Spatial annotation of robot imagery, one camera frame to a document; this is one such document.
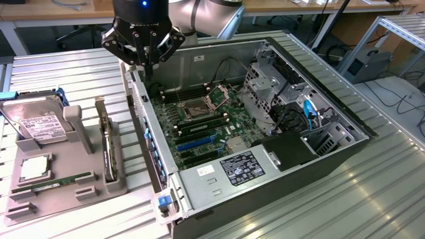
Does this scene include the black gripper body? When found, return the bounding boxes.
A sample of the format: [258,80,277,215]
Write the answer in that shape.
[110,0,174,48]

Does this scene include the graphics card with black fan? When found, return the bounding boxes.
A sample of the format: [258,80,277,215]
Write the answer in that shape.
[93,96,120,182]

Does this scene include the black office chair base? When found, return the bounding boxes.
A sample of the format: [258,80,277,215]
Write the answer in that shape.
[54,23,116,49]

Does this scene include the brown cardboard box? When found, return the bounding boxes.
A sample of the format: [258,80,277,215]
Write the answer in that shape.
[90,0,114,12]

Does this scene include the black RAM slot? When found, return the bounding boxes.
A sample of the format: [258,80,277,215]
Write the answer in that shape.
[158,83,210,98]
[161,88,212,105]
[172,113,226,130]

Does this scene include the wooden desk with white legs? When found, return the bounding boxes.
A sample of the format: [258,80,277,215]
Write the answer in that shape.
[0,0,116,57]

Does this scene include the metal socket cover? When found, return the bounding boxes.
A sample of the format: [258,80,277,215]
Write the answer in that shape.
[204,84,229,112]

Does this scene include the CPU socket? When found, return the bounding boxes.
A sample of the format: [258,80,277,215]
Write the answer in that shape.
[178,99,213,121]

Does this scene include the silver disk bay cage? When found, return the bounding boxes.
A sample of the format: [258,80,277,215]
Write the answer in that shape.
[241,62,320,110]

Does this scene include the long wooden desk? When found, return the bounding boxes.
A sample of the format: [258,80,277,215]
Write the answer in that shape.
[241,0,419,48]

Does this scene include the small black chair base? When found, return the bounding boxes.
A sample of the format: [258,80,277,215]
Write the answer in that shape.
[252,14,302,25]

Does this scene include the green motherboard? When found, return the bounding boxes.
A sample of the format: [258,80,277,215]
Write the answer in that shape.
[145,83,266,172]

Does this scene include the RAM stick with white label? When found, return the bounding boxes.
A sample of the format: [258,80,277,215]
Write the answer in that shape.
[177,119,229,137]

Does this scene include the silver hard disk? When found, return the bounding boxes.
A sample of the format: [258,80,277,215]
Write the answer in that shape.
[0,96,76,145]

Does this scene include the black expansion slot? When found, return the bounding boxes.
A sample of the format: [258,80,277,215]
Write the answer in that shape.
[174,131,213,145]
[184,154,222,169]
[181,149,218,162]

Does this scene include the blue expansion slot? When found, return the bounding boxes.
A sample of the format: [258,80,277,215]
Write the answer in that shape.
[177,137,214,152]

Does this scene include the silver chipset heat sink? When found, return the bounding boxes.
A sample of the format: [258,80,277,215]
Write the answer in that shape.
[226,138,248,152]

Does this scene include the black slanted stand pole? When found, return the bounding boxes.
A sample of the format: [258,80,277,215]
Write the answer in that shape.
[317,0,351,48]

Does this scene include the grey parts rack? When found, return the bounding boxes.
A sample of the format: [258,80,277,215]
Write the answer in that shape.
[4,104,129,227]

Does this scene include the CPU chip with silver lid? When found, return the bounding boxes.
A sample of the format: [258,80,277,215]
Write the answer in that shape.
[18,156,50,182]

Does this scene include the grey controller box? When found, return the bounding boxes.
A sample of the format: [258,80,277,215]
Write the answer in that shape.
[338,49,394,84]

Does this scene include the silver power supply unit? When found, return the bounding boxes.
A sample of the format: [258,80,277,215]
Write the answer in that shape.
[172,145,282,212]

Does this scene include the green RAM stick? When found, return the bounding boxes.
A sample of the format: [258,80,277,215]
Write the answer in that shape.
[10,171,92,194]

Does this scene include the blue case latch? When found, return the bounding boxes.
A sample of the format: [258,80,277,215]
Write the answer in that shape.
[156,196,172,209]

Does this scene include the open black PC case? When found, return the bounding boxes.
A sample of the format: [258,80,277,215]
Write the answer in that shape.
[118,36,379,239]

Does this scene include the black looped wire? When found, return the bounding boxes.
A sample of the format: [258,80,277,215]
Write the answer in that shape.
[210,57,249,87]

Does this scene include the blue network cable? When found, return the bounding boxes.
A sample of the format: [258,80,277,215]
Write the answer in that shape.
[52,0,86,10]

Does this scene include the blue disk bracket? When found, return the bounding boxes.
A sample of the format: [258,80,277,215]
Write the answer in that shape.
[0,84,69,108]

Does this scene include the black coiled cable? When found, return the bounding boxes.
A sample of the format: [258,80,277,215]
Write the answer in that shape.
[326,44,349,62]

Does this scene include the black power wire bundle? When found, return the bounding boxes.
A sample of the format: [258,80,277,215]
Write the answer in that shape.
[268,96,321,136]

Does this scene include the blue disk wire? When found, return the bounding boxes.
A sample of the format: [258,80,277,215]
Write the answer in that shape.
[302,99,316,130]

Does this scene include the black plastic air duct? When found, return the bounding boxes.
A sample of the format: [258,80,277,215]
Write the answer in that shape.
[250,131,321,172]

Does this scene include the aluminium profile frame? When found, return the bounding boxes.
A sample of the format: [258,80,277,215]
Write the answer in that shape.
[334,13,425,78]

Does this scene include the black floor cable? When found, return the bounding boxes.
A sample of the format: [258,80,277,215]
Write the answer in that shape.
[363,71,425,115]

